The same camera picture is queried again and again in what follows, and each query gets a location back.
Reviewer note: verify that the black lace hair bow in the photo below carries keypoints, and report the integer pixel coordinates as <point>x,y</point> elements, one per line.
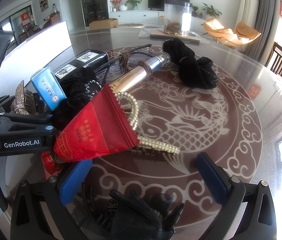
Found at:
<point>136,218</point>

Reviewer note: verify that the red snack packet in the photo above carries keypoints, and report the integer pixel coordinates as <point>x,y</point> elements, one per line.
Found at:
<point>100,128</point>

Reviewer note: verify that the blue white medicine box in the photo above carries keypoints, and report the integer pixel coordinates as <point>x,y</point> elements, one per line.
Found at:
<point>46,84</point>

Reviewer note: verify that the black rectangular box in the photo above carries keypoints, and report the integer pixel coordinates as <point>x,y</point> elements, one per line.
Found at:
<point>87,59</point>

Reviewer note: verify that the red flowers in vase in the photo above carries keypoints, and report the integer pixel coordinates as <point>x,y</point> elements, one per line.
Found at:
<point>116,4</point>

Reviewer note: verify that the dark display cabinet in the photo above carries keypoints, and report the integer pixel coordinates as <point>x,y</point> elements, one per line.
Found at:
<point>94,10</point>

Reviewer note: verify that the pearl hair clip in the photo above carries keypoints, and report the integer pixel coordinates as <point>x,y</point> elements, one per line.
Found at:
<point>146,145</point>

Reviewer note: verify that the wooden tray board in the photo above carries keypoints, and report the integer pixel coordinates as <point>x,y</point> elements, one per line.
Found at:
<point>157,33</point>

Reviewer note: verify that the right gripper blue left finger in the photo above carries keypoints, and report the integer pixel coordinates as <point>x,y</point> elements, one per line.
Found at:
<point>71,179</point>

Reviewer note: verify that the rhinestone claw hair clip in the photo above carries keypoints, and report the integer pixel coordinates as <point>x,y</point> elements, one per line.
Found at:
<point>25,102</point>

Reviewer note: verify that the orange lounge chair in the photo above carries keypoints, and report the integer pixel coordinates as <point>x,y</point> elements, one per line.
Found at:
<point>240,36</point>

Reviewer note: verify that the beige cosmetic tube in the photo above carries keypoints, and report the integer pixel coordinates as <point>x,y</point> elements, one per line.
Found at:
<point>143,70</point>

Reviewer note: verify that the cardboard box on floor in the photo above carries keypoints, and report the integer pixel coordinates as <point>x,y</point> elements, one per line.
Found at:
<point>103,24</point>

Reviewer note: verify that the white tv cabinet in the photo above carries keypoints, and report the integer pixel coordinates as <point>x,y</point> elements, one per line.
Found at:
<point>148,17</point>

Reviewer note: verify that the grey curtain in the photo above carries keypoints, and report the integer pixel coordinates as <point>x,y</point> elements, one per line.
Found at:
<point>266,23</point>

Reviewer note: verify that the green potted plant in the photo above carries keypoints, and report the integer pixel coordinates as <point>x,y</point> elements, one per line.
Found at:
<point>134,3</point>

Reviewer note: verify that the black framed eyeglasses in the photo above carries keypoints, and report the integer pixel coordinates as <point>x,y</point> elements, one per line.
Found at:
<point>123,59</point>

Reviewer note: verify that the clear glass jar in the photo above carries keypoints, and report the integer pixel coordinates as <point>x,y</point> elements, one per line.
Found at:
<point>177,17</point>

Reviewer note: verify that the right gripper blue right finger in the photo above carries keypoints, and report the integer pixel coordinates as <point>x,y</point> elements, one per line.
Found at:
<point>214,177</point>

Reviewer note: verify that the black beaded velvet pouch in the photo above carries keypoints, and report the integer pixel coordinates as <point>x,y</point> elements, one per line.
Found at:
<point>80,87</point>

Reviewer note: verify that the white storage bin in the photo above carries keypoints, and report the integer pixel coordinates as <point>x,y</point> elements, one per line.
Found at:
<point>33,54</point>

